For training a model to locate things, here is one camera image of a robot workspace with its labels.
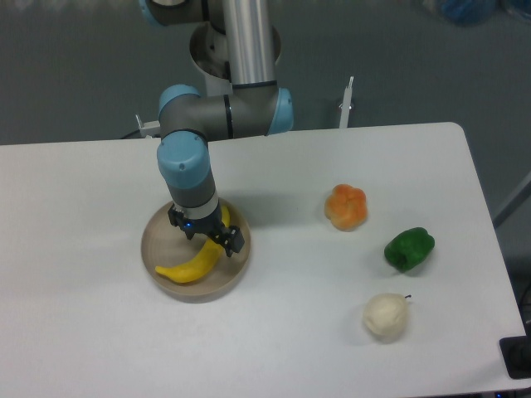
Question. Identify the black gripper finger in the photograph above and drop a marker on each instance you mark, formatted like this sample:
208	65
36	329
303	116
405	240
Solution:
177	217
229	238

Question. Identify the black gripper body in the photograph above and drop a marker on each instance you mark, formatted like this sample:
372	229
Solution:
203	225

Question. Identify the yellow toy banana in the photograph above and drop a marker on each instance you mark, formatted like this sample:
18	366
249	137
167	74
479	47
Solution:
196	268

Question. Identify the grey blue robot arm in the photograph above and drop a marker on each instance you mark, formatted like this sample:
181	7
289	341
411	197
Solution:
188	122

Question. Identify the beige round plate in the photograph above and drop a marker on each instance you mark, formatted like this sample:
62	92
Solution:
167	246

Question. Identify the orange toy pumpkin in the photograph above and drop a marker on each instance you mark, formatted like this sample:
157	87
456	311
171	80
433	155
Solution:
346	207

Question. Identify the white toy pear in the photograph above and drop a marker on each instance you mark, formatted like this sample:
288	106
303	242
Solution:
386	315

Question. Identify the green toy bell pepper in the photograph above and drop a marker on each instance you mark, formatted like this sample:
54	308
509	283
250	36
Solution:
409	248

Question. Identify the black device at table edge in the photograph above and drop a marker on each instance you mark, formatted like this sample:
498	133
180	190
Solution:
516	355

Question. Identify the blue plastic bag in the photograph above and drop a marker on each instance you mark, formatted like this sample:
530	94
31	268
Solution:
466	12

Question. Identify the white left mounting bracket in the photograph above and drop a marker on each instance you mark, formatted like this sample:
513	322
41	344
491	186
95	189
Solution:
148	129

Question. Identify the white mounting bracket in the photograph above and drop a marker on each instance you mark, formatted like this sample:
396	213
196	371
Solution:
148	129
346	106

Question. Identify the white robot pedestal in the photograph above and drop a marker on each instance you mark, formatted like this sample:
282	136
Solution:
207	58

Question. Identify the white right mounting bracket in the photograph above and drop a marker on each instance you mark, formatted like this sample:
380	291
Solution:
346	106

